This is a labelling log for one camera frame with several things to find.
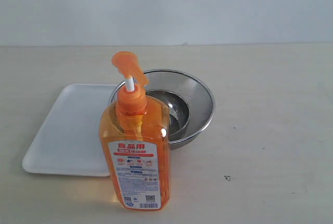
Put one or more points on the orange soap pump bottle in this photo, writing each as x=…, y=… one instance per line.
x=141, y=179

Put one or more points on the small shiny steel bowl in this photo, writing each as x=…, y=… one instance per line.
x=179, y=112

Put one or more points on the steel mesh colander bowl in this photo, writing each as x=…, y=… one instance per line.
x=197, y=99

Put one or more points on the white rectangular plastic tray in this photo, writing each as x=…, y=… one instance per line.
x=68, y=141

